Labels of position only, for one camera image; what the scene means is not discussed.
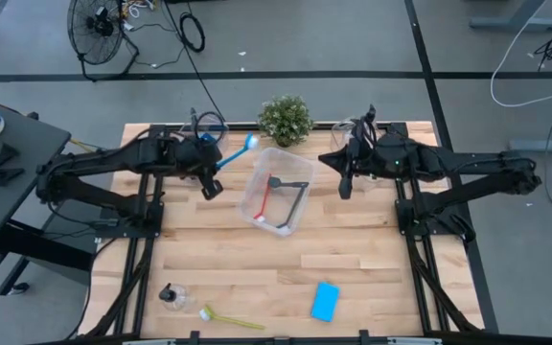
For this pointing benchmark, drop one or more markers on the small green potted plant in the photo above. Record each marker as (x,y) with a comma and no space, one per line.
(285,120)

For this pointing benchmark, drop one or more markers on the grey desk foot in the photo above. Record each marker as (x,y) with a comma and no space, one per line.
(544,145)

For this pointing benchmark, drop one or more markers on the black floor fan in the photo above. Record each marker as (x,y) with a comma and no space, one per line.
(96,26)

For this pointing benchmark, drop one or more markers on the black aluminium table frame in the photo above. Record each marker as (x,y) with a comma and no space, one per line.
(237,341)

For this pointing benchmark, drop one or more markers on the black side table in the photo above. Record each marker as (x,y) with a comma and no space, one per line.
(17,201)

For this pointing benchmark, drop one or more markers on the tall clear plastic bin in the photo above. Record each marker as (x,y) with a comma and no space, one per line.
(281,206)

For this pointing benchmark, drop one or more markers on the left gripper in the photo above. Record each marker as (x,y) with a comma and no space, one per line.
(190,153)

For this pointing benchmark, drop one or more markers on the grey desk leg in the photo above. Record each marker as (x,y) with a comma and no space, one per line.
(515,22)

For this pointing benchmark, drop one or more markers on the silver aluminium extrusion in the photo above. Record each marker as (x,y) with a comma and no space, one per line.
(415,341)
(149,342)

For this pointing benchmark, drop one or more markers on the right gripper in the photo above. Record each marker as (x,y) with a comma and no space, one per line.
(362,160)

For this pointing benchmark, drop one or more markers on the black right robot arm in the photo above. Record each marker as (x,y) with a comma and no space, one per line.
(472,163)

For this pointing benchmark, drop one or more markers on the black clamp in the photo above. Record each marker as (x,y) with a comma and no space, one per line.
(6,154)
(8,175)

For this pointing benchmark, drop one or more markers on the dark grey round-head dish brush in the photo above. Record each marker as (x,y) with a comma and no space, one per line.
(274,182)

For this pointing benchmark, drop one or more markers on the teal dish brush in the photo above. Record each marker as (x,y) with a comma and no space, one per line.
(252,142)

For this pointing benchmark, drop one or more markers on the red dish brush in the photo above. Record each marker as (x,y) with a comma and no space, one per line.
(264,199)

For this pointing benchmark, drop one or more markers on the lime green dish brush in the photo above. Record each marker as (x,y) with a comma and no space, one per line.
(205,314)

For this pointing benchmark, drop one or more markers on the shallow clear plastic bin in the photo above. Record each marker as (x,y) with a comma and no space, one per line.
(340,134)
(186,128)

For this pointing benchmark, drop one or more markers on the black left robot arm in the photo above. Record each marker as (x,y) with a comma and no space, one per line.
(113,160)

